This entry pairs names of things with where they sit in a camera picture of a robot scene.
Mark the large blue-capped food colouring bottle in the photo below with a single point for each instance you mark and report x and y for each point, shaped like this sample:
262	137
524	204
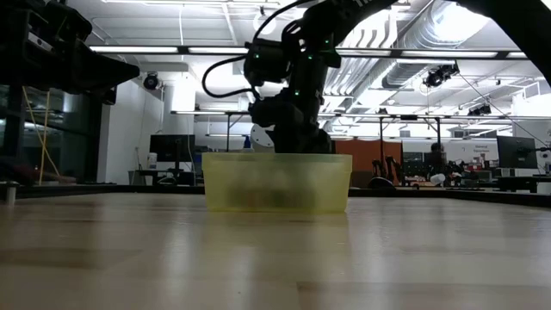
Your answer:
247	143

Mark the black background robot arm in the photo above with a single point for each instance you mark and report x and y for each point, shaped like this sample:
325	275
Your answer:
389	170

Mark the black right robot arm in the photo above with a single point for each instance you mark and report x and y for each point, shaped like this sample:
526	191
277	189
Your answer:
318	26

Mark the overhead LED light bar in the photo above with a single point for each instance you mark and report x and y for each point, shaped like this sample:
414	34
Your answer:
129	49

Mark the white perforated metal can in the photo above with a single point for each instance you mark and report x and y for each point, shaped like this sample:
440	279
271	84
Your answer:
260	138

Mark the black round ceiling spotlight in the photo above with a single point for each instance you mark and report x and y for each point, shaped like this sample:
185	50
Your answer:
150	81

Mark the white labelled canister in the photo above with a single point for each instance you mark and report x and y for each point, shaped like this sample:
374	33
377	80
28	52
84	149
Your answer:
151	161

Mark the black computer monitor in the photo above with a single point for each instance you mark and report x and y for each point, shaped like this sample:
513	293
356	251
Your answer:
516	153
172	148

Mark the yellow translucent plastic tray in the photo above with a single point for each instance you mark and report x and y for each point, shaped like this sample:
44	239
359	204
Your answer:
241	181

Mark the dark office desk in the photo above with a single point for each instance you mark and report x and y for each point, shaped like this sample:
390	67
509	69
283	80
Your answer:
146	174

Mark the blue storage bin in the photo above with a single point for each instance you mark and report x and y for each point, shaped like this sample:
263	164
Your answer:
198	165

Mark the person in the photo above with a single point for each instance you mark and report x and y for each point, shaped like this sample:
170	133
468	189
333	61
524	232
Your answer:
437	157

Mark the white plastic object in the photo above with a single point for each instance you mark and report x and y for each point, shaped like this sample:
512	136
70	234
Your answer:
437	179

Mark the black desk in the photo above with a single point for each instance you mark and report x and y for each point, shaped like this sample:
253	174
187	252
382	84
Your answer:
516	183

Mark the black background workstation frame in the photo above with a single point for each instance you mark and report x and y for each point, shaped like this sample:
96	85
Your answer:
228	129

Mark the orange partition wall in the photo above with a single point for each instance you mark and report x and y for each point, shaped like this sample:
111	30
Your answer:
361	150

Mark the small white post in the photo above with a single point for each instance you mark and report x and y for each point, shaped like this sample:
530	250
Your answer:
10	194

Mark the black ceiling camera cluster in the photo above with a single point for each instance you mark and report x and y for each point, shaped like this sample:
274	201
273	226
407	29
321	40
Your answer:
439	76

